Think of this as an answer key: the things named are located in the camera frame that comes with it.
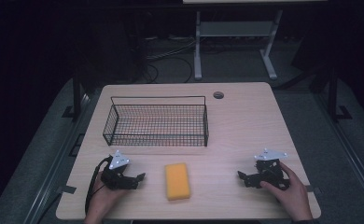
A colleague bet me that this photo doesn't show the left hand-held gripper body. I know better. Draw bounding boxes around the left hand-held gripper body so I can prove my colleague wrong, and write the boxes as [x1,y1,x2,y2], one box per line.
[100,149,140,190]

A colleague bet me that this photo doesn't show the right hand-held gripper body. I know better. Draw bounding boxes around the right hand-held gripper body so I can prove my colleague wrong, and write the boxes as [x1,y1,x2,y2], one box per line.
[253,148,290,191]

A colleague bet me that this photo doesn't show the yellow sponge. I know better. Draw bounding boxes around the yellow sponge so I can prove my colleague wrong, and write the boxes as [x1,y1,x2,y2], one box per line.
[164,162,191,202]

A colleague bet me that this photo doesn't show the black wire basket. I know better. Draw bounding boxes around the black wire basket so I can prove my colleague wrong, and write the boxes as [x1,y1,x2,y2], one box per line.
[102,95,210,147]

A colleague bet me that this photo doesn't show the person's left hand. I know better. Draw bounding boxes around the person's left hand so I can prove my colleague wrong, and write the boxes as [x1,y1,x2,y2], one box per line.
[88,171,129,219]

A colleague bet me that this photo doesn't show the person's right hand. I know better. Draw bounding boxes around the person's right hand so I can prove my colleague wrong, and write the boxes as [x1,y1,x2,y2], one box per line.
[259,161,314,221]

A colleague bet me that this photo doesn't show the grey tape strip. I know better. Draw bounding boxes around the grey tape strip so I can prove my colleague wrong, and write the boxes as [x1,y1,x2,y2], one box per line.
[305,184,322,194]
[56,185,77,195]

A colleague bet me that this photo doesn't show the white metal stand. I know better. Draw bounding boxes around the white metal stand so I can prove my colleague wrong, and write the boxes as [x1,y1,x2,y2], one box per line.
[193,8,284,81]

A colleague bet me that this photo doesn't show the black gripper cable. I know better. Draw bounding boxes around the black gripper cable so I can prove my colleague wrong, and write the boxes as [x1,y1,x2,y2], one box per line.
[84,156,113,217]

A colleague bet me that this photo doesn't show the black metal post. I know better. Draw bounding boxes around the black metal post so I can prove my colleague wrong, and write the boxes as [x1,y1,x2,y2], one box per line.
[326,64,353,123]
[62,66,86,122]

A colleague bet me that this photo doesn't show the bundle of floor cables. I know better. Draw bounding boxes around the bundle of floor cables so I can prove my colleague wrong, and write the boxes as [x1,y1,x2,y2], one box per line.
[141,35,203,84]

